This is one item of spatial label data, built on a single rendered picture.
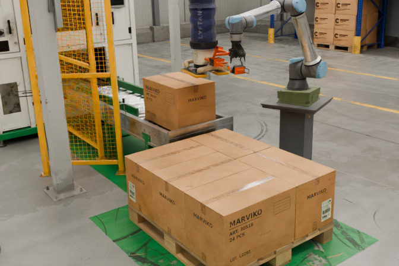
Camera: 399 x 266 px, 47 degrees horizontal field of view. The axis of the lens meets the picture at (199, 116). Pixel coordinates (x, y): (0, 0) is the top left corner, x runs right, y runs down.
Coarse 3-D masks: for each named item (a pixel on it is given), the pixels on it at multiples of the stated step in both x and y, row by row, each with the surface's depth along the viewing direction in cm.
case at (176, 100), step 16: (144, 80) 427; (160, 80) 415; (176, 80) 413; (192, 80) 411; (208, 80) 409; (144, 96) 433; (160, 96) 408; (176, 96) 385; (192, 96) 394; (208, 96) 403; (160, 112) 413; (176, 112) 390; (192, 112) 397; (208, 112) 407; (176, 128) 395
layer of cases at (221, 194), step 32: (224, 128) 407; (128, 160) 347; (160, 160) 340; (192, 160) 338; (224, 160) 337; (256, 160) 335; (288, 160) 333; (128, 192) 359; (160, 192) 315; (192, 192) 288; (224, 192) 287; (256, 192) 286; (288, 192) 289; (320, 192) 310; (160, 224) 325; (192, 224) 289; (224, 224) 261; (256, 224) 278; (288, 224) 296; (320, 224) 318; (224, 256) 267; (256, 256) 285
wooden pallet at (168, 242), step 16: (128, 208) 365; (144, 224) 354; (160, 240) 332; (176, 240) 310; (304, 240) 310; (320, 240) 327; (176, 256) 315; (192, 256) 312; (272, 256) 293; (288, 256) 304
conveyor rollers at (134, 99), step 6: (120, 90) 553; (126, 90) 557; (120, 96) 533; (126, 96) 528; (132, 96) 524; (138, 96) 527; (126, 102) 500; (132, 102) 503; (138, 102) 499; (138, 108) 478; (144, 108) 482; (144, 114) 454; (144, 120) 442; (162, 126) 415
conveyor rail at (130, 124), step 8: (72, 88) 550; (88, 96) 512; (72, 104) 552; (80, 104) 532; (88, 104) 511; (104, 104) 476; (88, 112) 515; (104, 112) 480; (112, 112) 464; (120, 112) 448; (112, 120) 467; (128, 120) 437; (136, 120) 423; (128, 128) 441; (136, 128) 428; (144, 128) 414; (152, 128) 401; (160, 128) 396; (136, 136) 430; (152, 136) 405; (160, 136) 393; (152, 144) 407; (160, 144) 396
